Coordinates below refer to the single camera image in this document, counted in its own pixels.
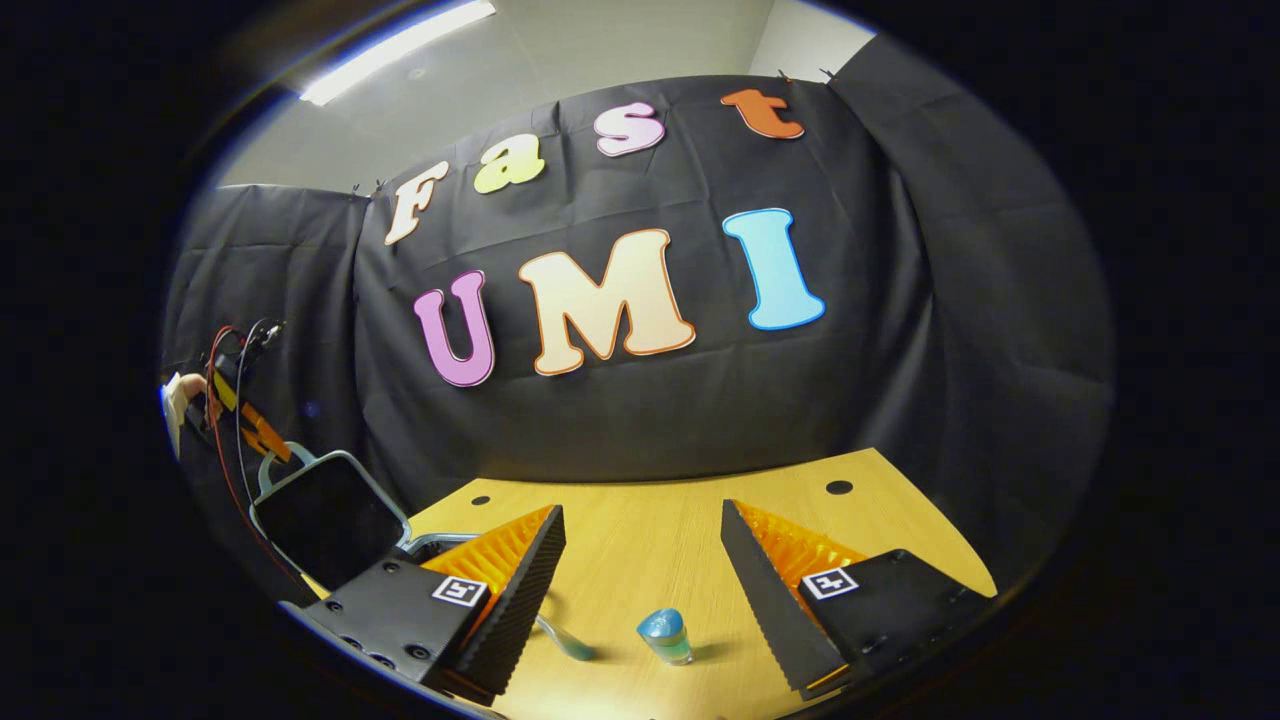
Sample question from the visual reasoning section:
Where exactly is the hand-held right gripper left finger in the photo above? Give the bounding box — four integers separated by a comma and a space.
283, 503, 567, 706

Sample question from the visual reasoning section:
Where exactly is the white teal tube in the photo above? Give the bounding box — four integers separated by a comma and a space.
533, 612, 598, 663

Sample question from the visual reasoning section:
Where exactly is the red cable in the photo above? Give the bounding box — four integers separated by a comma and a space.
203, 325, 306, 591

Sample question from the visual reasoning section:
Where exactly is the black backdrop cloth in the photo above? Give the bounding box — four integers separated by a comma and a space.
160, 30, 1116, 621

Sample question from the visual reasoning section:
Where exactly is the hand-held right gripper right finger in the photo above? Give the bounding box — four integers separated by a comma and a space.
720, 498, 999, 701

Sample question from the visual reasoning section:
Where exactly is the small blue-capped bottle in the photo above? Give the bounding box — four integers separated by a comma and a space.
636, 607, 695, 667

